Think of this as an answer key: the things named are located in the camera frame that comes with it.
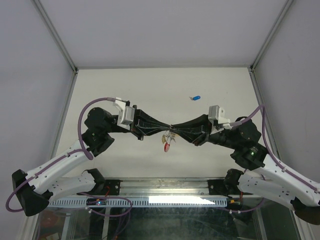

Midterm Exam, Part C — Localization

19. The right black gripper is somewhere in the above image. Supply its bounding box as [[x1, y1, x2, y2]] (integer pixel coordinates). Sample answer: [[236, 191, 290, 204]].
[[169, 114, 239, 150]]

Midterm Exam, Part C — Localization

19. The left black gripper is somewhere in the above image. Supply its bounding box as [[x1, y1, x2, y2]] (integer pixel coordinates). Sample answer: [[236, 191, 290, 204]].
[[104, 105, 171, 141]]

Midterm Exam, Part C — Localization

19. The yellow key tag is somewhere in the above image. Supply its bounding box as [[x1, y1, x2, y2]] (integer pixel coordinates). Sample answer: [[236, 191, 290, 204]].
[[161, 135, 167, 144]]

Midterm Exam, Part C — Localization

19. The red silver carabiner keyring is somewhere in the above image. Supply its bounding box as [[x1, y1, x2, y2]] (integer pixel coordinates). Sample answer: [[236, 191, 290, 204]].
[[162, 130, 177, 153]]

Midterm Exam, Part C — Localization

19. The blue key tag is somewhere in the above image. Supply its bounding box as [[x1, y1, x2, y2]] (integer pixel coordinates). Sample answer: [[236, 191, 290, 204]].
[[190, 95, 201, 101]]

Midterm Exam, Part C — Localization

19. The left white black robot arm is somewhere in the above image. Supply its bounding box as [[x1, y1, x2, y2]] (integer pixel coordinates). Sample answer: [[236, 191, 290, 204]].
[[11, 106, 170, 217]]

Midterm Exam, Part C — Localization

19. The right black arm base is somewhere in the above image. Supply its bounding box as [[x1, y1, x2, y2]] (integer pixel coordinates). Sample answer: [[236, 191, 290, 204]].
[[207, 168, 244, 198]]

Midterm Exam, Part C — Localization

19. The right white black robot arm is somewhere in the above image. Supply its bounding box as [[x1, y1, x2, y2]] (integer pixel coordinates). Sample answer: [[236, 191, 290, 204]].
[[170, 115, 320, 225]]

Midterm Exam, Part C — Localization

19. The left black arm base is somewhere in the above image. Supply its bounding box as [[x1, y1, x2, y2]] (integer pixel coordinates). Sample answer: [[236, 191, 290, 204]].
[[82, 168, 121, 196]]

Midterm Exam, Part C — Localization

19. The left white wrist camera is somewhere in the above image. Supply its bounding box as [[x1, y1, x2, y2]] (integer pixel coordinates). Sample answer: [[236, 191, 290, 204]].
[[113, 97, 135, 130]]

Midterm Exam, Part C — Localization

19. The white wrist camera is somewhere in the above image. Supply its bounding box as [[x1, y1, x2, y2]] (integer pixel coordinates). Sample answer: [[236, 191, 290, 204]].
[[208, 105, 232, 134], [113, 97, 135, 130]]

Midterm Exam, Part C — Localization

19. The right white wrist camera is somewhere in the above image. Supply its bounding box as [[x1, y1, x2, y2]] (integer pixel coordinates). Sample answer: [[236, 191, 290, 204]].
[[208, 105, 232, 134]]

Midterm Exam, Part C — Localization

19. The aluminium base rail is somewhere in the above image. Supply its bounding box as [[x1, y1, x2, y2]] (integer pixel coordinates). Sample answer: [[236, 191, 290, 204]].
[[31, 176, 297, 198]]

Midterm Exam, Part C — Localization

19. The white slotted cable duct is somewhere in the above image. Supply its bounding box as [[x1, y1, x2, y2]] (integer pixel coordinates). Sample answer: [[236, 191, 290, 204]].
[[49, 195, 228, 208]]

